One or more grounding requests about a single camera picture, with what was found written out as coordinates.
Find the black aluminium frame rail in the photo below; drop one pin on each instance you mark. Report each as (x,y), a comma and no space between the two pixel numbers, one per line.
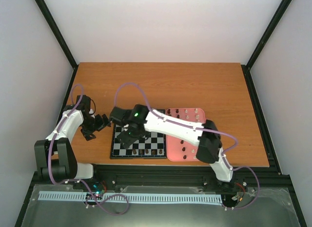
(252,181)

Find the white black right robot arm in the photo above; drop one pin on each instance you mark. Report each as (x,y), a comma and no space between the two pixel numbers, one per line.
(210,149)

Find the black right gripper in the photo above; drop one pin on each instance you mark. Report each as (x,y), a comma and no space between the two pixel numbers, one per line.
(126,141)

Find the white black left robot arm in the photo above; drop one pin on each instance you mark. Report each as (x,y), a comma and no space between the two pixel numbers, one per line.
(54,155)

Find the light blue cable duct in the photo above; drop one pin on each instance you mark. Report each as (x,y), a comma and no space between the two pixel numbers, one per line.
(132,198)

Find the black white chess board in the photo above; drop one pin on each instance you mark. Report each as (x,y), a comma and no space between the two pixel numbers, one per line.
(135,117)

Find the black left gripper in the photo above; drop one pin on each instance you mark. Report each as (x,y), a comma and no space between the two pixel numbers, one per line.
(87,133)

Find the pink plastic tray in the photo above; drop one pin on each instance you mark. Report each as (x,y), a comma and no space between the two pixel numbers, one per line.
(184,137)

